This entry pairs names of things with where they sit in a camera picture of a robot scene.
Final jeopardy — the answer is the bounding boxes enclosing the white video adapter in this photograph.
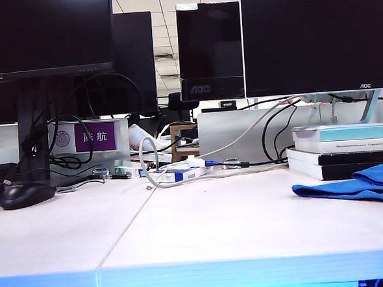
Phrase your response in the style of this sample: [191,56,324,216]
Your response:
[186,154,207,168]

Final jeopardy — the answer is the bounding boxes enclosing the silver frame monitor stand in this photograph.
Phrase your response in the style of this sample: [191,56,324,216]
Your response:
[301,88,383,128]

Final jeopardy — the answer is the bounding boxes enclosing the blue white medicine box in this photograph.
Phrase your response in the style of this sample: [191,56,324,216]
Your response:
[148,163,215,186]

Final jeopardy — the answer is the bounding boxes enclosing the black AOC monitor white frame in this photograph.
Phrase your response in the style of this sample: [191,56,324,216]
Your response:
[240,0,383,99]

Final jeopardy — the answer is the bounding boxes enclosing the white book with small print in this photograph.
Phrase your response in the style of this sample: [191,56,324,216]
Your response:
[294,136,383,157]

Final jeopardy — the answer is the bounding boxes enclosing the black monitor stand column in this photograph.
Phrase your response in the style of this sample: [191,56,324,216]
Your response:
[14,73,107,190]

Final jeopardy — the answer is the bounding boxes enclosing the white printed bottle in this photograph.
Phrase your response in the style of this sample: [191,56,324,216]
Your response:
[127,121,156,152]

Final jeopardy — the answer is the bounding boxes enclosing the glossy black AOC monitor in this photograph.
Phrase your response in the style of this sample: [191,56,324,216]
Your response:
[175,0,247,103]

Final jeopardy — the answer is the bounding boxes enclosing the purple name label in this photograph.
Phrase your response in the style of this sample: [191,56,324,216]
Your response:
[74,121,117,153]

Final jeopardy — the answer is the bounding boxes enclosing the round grey sticker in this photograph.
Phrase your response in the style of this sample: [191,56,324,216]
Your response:
[53,130,72,148]

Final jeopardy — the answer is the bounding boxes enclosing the blue microfibre rag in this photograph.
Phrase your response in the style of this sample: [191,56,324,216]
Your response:
[290,159,383,210]

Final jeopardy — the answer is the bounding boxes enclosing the black cable bundle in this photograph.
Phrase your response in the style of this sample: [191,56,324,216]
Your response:
[19,112,95,174]

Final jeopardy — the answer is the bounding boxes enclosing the plain black background monitor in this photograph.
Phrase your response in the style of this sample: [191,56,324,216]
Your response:
[0,10,160,125]

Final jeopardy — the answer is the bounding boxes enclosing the metal partition clamp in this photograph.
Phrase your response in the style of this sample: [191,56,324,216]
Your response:
[93,167,112,180]
[223,157,242,170]

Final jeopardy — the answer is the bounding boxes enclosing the black computer mouse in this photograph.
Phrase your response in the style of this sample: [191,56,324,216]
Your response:
[0,179,58,211]

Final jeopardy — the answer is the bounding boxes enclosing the black power cable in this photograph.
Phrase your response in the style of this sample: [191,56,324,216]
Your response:
[271,103,303,164]

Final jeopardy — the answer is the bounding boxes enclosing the wooden desk shelf riser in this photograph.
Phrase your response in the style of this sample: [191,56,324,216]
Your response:
[169,122,202,164]

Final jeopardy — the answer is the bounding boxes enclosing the black cable with blue plug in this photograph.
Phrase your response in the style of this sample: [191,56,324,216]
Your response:
[201,98,306,170]

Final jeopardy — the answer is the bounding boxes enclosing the long white green box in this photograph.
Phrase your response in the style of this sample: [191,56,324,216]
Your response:
[114,164,142,181]

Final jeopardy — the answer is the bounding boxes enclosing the grey monitor cable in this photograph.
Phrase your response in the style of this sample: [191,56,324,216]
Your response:
[136,95,307,190]

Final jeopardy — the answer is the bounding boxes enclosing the black spine white book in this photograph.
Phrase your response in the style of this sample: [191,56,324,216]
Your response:
[288,160,383,184]
[285,142,383,169]

